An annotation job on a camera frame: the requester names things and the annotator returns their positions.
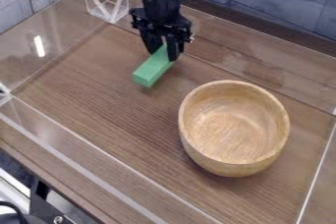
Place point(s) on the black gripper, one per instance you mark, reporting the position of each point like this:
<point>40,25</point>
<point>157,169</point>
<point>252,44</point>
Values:
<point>157,19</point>

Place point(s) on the green stick block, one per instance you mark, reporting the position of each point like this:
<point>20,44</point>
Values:
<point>152,68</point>

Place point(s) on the wooden bowl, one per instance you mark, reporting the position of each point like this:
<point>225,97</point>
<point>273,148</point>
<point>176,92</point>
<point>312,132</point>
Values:
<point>233,127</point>

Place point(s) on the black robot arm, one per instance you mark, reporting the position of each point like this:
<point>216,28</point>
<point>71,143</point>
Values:
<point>161,25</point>

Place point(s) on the clear acrylic corner bracket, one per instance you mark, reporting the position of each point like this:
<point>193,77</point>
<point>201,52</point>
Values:
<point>108,11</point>

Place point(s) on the clear acrylic tray wall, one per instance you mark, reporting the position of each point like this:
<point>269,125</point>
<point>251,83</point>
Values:
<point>99,136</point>

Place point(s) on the black table frame bracket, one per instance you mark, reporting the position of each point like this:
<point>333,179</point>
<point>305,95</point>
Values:
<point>27,207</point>

